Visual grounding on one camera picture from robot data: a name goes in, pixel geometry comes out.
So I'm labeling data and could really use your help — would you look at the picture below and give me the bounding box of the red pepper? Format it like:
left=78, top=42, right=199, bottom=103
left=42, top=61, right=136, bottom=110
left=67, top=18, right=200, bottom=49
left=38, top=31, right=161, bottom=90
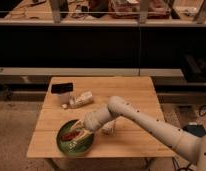
left=61, top=131, right=78, bottom=141

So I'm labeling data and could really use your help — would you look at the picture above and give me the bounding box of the black floor cable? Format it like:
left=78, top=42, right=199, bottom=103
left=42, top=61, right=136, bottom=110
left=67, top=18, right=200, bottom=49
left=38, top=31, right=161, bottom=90
left=171, top=156, right=197, bottom=171

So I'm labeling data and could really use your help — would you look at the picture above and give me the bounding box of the clear plastic bottle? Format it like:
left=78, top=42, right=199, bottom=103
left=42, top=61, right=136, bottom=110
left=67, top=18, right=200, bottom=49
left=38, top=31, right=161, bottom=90
left=61, top=91, right=93, bottom=109

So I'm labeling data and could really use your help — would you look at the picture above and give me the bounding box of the wooden table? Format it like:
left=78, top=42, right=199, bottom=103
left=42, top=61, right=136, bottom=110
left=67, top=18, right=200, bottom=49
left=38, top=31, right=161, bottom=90
left=27, top=77, right=174, bottom=159

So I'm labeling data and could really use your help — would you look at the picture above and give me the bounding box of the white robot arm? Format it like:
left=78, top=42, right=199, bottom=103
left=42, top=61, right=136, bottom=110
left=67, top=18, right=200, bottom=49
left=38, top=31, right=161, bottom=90
left=71, top=96, right=206, bottom=171

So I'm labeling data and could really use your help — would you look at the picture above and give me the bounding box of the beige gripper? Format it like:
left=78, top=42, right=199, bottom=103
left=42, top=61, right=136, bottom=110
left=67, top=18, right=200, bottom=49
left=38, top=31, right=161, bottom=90
left=70, top=121, right=92, bottom=143

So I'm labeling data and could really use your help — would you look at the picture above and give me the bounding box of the black box on floor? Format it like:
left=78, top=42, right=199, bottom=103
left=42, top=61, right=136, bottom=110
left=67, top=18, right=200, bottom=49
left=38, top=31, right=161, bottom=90
left=183, top=125, right=206, bottom=137

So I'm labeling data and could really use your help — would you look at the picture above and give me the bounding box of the green ceramic bowl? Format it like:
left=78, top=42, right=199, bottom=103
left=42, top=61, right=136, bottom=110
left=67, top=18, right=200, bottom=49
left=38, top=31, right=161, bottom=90
left=56, top=119, right=94, bottom=157

